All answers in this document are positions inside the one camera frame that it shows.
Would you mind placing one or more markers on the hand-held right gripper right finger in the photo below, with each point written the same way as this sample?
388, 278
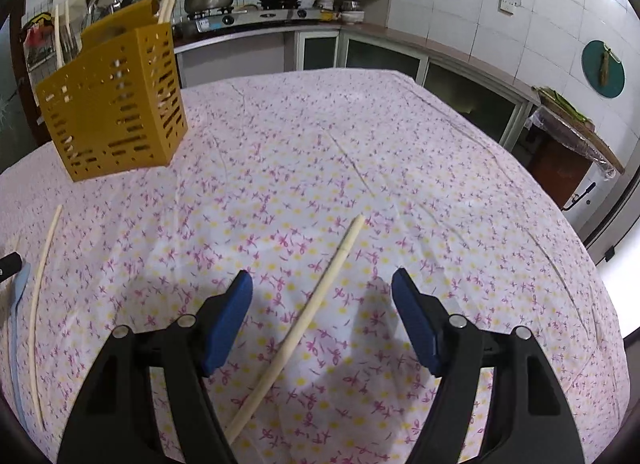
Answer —
417, 324

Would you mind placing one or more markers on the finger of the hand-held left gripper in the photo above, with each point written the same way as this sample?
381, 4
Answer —
10, 265

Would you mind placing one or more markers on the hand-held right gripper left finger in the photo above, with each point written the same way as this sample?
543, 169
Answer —
225, 324

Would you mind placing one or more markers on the yellow slotted utensil holder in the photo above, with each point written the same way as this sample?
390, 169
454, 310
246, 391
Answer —
115, 109

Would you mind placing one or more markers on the pink floral tablecloth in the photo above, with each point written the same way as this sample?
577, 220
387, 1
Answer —
350, 169

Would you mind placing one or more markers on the dark wooden glass door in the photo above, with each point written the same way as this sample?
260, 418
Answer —
25, 94

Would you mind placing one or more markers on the side table with plastic cover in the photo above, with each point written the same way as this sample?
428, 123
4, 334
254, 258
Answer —
560, 169

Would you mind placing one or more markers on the kitchen counter cabinets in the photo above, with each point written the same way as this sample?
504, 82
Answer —
380, 59

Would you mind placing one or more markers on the gas stove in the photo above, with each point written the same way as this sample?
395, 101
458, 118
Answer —
250, 19

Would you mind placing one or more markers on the green round wall board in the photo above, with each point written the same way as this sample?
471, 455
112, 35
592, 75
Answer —
615, 69

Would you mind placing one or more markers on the white wall socket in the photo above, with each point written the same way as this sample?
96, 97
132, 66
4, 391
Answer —
509, 1

